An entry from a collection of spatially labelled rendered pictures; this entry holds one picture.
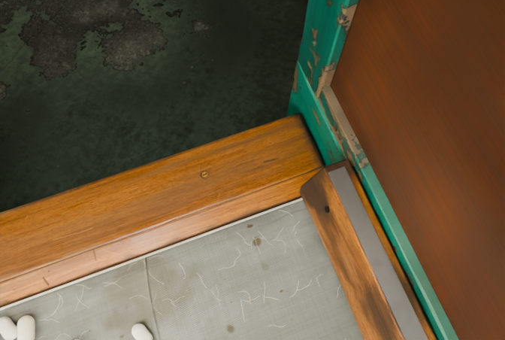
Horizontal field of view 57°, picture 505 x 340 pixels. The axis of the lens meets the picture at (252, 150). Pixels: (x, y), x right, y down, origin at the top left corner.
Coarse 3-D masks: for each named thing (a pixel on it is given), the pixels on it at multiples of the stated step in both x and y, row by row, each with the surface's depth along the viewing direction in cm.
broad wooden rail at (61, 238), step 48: (240, 144) 66; (288, 144) 66; (96, 192) 63; (144, 192) 63; (192, 192) 63; (240, 192) 63; (288, 192) 65; (0, 240) 60; (48, 240) 60; (96, 240) 60; (144, 240) 61; (0, 288) 58; (48, 288) 60
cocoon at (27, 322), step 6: (24, 318) 57; (30, 318) 58; (18, 324) 57; (24, 324) 57; (30, 324) 57; (18, 330) 57; (24, 330) 57; (30, 330) 57; (18, 336) 56; (24, 336) 56; (30, 336) 57
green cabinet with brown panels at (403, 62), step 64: (320, 0) 48; (384, 0) 39; (448, 0) 31; (320, 64) 55; (384, 64) 42; (448, 64) 33; (384, 128) 47; (448, 128) 36; (384, 192) 52; (448, 192) 39; (448, 256) 43; (448, 320) 47
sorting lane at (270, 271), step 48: (192, 240) 63; (240, 240) 63; (288, 240) 63; (96, 288) 60; (144, 288) 61; (192, 288) 61; (240, 288) 61; (288, 288) 61; (336, 288) 61; (0, 336) 58; (48, 336) 58; (96, 336) 58; (192, 336) 58; (240, 336) 59; (288, 336) 59; (336, 336) 59
